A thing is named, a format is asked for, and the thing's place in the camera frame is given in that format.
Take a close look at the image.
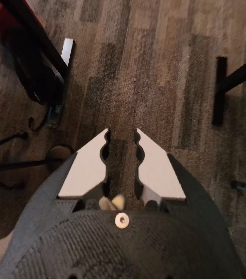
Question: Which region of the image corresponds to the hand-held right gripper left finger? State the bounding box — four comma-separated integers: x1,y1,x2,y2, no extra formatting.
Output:
57,128,111,200

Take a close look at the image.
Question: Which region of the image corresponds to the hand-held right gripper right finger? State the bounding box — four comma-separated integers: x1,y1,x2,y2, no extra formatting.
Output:
134,128,187,202

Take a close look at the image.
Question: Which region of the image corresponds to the black chair base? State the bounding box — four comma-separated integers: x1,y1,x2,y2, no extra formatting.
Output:
0,131,74,190

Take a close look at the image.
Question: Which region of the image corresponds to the black backpack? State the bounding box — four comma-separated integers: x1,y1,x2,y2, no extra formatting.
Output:
6,28,65,106

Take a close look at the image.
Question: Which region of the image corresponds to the black table leg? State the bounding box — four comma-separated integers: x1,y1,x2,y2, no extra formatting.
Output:
211,51,246,126
0,0,68,75

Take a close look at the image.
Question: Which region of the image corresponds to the white table foot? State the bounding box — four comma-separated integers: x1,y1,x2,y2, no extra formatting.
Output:
61,38,74,67

